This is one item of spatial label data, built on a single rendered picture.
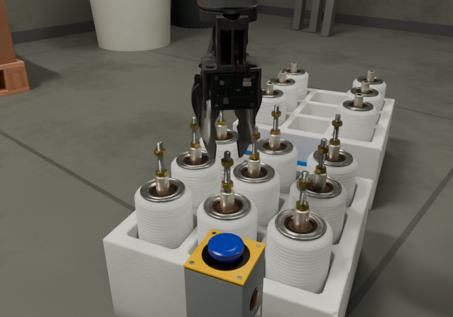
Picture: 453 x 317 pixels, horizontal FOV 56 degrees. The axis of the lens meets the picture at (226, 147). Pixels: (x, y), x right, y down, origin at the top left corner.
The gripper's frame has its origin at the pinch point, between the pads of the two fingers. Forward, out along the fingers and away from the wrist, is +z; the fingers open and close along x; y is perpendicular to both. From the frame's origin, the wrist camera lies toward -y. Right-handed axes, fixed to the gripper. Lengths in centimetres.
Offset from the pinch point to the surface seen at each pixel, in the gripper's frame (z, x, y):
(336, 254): 17.2, 17.0, 5.3
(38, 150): 35, -55, -75
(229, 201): 8.4, 0.3, 1.7
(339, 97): 18, 44, -71
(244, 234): 12.5, 2.3, 4.8
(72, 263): 35, -32, -18
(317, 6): 17, 95, -267
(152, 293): 25.6, -12.7, 2.3
